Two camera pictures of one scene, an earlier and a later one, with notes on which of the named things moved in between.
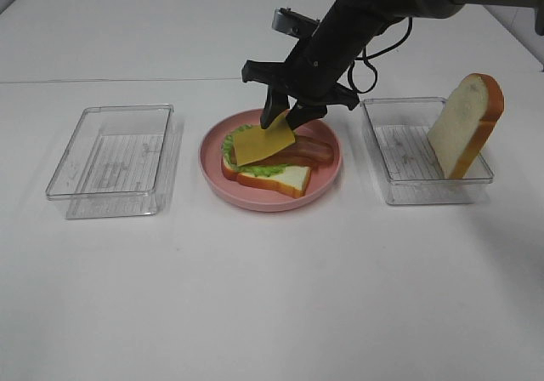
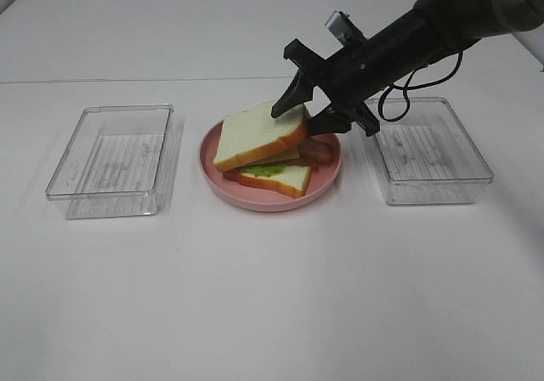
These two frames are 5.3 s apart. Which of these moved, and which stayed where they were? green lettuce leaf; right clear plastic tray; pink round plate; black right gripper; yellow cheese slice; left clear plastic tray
Moved: yellow cheese slice; black right gripper
Stayed: green lettuce leaf; left clear plastic tray; right clear plastic tray; pink round plate
